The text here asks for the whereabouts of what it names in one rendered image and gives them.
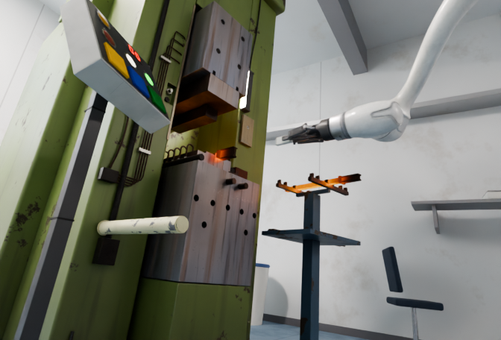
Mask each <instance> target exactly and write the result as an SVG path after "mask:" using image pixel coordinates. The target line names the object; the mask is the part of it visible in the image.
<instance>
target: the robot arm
mask: <svg viewBox="0 0 501 340"><path fill-rule="evenodd" d="M477 2H478V0H444V1H443V2H442V4H441V6H440V7H439V9H438V12H437V13H436V14H435V17H434V19H433V20H432V23H431V25H430V26H429V29H428V31H427V32H426V36H425V37H424V39H423V42H422V45H421V47H420V50H419V52H418V54H417V57H416V59H415V62H414V65H413V67H412V70H411V71H410V74H409V77H408V79H407V81H406V83H405V85H404V87H403V88H402V89H401V91H400V92H399V93H398V95H397V96H396V97H395V98H393V99H391V100H390V101H374V102H371V103H367V104H363V105H360V106H358V107H354V108H353V109H352V110H349V111H345V112H343V113H338V114H335V115H332V116H331V117H330V118H329V119H324V120H321V121H320V123H319V124H318V125H312V126H308V125H307V123H304V124H303V125H301V126H300V127H296V128H295V129H293V130H290V131H289V132H288V135H285V136H280V137H277V138H276V145H277V146H279V145H285V144H289V143H293V145H295V144H296V142H297V143H298V144H306V143H313V142H324V141H330V140H334V139H335V140H337V141H341V140H345V139H352V138H363V139H370V138H372V139H374V140H376V141H379V142H393V141H395V140H397V139H399V138H400V137H401V136H402V135H403V133H404V131H405V129H406V125H407V124H408V122H409V120H410V118H411V117H410V109H411V107H412V105H413V104H414V102H415V100H416V99H417V97H418V96H419V94H420V92H421V90H422V89H423V86H424V84H425V83H426V81H427V79H428V77H429V75H430V73H431V71H432V69H433V67H434V66H435V64H436V62H437V60H438V58H439V56H440V54H441V52H442V50H443V48H444V46H445V45H446V43H447V41H448V39H449V38H450V35H451V33H452V32H453V30H454V29H455V27H456V26H457V24H458V23H459V21H460V20H461V19H462V17H463V16H464V15H465V14H466V12H468V11H469V9H471V8H472V6H474V5H475V3H477Z"/></svg>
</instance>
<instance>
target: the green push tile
mask: <svg viewBox="0 0 501 340"><path fill-rule="evenodd" d="M147 88H148V91H149V94H150V97H151V100H152V102H153V104H154V105H155V106H157V107H158V108H159V109H160V110H161V111H162V112H163V113H164V114H166V109H165V108H164V105H163V102H162V99H161V97H160V96H159V95H158V94H157V93H156V92H155V91H154V90H153V89H152V88H151V87H150V86H149V85H147Z"/></svg>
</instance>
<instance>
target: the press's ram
mask: <svg viewBox="0 0 501 340"><path fill-rule="evenodd" d="M252 39H253V35H252V34H251V33H250V32H248V31H247V30H246V29H245V28H244V27H243V26H242V25H240V24H239V23H238V22H237V21H236V20H235V19H234V18H233V17H232V16H231V15H230V14H229V13H228V12H227V11H226V10H224V9H223V8H222V7H221V6H220V5H219V4H218V3H217V2H215V1H213V2H211V3H210V4H208V5H207V6H206V7H204V8H203V9H201V10H200V11H198V12H197V13H196V14H194V18H193V22H192V29H191V33H190V37H189V44H188V48H187V52H186V58H185V62H184V66H183V73H182V77H181V81H180V88H181V87H182V86H185V85H187V84H189V83H191V82H193V81H195V80H197V79H199V78H202V77H203V76H205V75H208V74H209V73H212V74H213V75H214V76H216V77H217V78H219V79H220V80H222V81H223V82H225V83H226V84H228V85H229V86H231V87H232V88H234V89H235V90H236V91H238V92H239V99H241V98H244V97H246V92H247V85H248V73H249V66H250V59H251V46H252Z"/></svg>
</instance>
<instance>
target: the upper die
mask: <svg viewBox="0 0 501 340"><path fill-rule="evenodd" d="M238 103H239V92H238V91H236V90H235V89H234V88H232V87H231V86H229V85H228V84H226V83H225V82H223V81H222V80H220V79H219V78H217V77H216V76H214V75H213V74H212V73H209V74H208V75H205V76H203V77H202V78H199V79H197V80H195V81H193V82H191V83H189V84H187V85H185V86H182V87H181V88H179V92H178V96H177V103H176V106H175V110H174V117H173V118H175V117H177V116H180V115H183V114H184V113H188V112H190V111H193V110H196V109H198V108H200V107H203V106H205V105H209V106H210V107H212V108H214V109H215V110H217V111H218V116H220V115H222V114H224V113H228V112H230V111H233V110H237V109H238Z"/></svg>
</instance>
